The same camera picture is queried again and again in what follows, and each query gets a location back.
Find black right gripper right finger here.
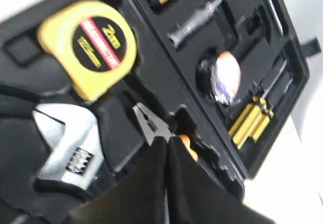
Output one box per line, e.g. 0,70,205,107
168,137,274,223

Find black electrical tape roll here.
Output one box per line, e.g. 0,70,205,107
196,51,241,105

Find yellow tape measure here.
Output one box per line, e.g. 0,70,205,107
37,0,137,102

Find orange handled pliers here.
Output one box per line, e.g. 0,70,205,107
132,102,199,162

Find black adjustable wrench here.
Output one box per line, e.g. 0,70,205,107
33,103,104,190

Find small yellow black screwdriver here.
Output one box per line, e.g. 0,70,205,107
248,76,293,142

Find grey tester screwdriver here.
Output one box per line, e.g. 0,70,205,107
167,0,224,49

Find black plastic tool case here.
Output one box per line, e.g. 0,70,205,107
1,0,321,223

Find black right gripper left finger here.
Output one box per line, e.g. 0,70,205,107
68,137,168,223

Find large yellow black screwdriver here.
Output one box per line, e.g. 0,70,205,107
229,60,287,149

